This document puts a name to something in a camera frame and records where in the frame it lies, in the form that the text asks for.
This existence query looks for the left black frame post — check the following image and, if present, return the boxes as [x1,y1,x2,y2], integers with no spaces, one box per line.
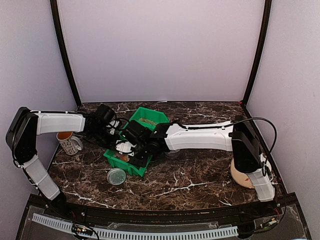
[50,0,82,108]

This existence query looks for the right black frame post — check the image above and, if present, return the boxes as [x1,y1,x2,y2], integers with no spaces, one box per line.
[241,0,272,108]

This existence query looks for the grey round plastic lid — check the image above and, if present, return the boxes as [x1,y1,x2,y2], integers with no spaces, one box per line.
[107,168,127,186]

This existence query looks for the beige floral plate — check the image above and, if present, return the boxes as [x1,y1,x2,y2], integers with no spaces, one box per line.
[230,159,254,189]

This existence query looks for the black frame post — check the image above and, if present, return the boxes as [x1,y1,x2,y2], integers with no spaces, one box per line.
[241,0,272,108]
[50,0,82,108]

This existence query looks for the metal scoop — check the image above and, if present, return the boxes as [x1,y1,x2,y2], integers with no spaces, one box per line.
[115,140,135,154]

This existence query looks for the clear plastic cup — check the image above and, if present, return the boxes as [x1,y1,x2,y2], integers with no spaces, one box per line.
[164,150,180,159]

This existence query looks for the green bin mixed candies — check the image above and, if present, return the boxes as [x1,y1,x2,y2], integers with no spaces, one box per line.
[119,122,131,140]

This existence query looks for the green bin colourful candies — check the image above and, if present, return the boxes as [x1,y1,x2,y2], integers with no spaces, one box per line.
[103,149,152,177]

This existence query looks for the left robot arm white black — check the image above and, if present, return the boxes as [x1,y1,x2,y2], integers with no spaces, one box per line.
[5,104,123,218]

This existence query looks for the white patterned mug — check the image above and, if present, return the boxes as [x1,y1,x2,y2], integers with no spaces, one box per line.
[56,131,84,156]

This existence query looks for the white slotted cable duct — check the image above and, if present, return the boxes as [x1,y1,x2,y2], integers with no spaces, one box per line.
[31,213,239,240]

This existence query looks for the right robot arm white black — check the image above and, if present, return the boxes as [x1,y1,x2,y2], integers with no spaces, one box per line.
[115,115,276,217]

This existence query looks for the black front rail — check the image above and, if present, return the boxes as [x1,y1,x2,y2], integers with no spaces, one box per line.
[24,192,298,227]

